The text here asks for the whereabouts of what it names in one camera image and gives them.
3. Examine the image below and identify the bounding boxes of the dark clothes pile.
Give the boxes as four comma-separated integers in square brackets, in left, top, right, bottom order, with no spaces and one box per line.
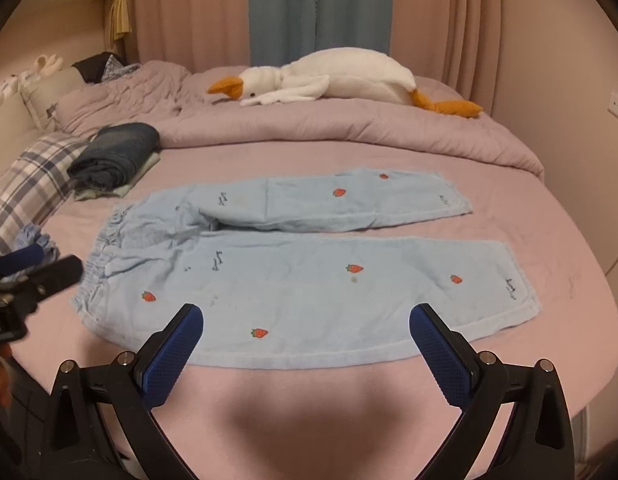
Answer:
[72,51,141,84]

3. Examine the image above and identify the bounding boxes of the pink curtain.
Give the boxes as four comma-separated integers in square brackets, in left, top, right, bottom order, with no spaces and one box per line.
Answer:
[126,0,502,108]

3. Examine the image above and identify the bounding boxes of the folded dark blue jeans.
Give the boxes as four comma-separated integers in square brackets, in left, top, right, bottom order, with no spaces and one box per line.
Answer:
[68,122,159,192]

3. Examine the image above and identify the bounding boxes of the beige pillow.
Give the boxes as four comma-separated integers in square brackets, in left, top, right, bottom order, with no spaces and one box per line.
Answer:
[20,67,88,132]

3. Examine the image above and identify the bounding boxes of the blue grey curtain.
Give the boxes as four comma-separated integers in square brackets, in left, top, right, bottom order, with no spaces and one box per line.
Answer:
[248,0,392,66]

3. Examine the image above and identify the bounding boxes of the mauve quilted comforter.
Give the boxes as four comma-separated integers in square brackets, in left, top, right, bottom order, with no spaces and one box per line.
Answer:
[54,61,544,178]

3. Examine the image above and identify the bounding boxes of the folded light blue garment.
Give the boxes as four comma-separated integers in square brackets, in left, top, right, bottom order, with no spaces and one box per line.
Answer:
[7,223,59,282]

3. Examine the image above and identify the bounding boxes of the folded pale green garment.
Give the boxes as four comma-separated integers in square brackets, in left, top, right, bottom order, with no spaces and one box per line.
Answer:
[74,153,160,202]

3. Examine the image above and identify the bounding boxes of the yellow hanging cloth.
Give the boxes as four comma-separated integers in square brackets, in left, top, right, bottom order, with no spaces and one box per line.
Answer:
[108,0,132,44]

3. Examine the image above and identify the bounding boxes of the plaid blue white pillow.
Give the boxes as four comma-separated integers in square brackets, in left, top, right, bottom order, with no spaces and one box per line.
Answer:
[0,132,88,256]

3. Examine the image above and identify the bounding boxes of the light blue strawberry pants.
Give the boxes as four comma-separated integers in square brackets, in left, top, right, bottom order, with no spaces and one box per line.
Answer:
[74,169,540,370]

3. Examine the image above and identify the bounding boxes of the white bunny plush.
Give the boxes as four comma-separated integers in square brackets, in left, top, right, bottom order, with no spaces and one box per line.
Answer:
[0,54,64,106]

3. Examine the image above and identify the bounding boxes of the white goose plush toy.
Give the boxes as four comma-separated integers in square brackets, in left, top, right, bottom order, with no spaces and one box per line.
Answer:
[208,47,482,118]

